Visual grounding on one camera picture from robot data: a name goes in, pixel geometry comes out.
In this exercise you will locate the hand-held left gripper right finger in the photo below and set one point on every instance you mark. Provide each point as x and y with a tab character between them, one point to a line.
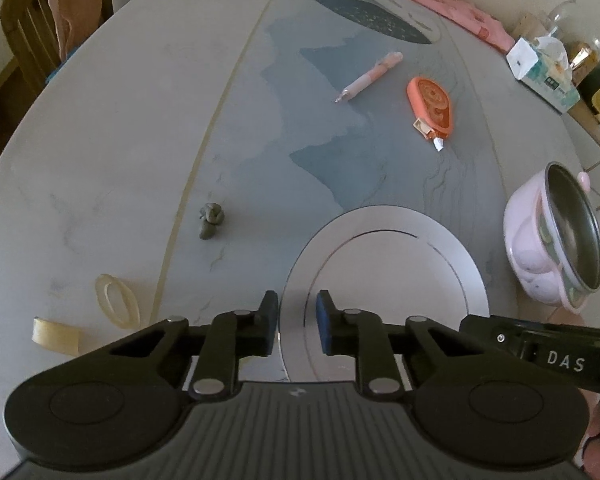
323	320

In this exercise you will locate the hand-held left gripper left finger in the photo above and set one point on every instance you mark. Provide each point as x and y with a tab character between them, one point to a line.
270	317

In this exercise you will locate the white round plate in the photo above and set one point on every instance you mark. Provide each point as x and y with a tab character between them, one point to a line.
390	270

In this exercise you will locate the pink bowl with steel inside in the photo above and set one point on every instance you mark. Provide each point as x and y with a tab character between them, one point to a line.
535	250

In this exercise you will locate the person's right forearm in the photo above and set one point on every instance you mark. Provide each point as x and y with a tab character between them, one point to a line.
592	435

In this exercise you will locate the grey clay lump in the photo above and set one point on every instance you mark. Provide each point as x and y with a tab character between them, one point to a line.
210	220

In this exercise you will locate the yellowish tape roll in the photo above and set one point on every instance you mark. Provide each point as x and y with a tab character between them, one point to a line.
57	336

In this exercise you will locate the orange correction tape dispenser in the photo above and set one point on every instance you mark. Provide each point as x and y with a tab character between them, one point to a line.
431	105

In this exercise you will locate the pink pen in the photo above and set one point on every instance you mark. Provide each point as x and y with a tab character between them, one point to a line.
367	77

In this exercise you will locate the teal tissue box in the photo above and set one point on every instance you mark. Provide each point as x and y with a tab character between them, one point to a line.
545	75

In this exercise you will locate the glass fish bowl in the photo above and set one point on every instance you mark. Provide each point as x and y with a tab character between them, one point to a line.
575	25

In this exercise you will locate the pink printed cloth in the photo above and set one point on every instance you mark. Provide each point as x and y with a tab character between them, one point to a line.
455	7

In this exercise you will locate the pink towel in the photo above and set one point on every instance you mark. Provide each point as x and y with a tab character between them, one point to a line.
75	5

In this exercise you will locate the wooden chair with pink towel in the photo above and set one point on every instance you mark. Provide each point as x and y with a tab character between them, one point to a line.
22	25

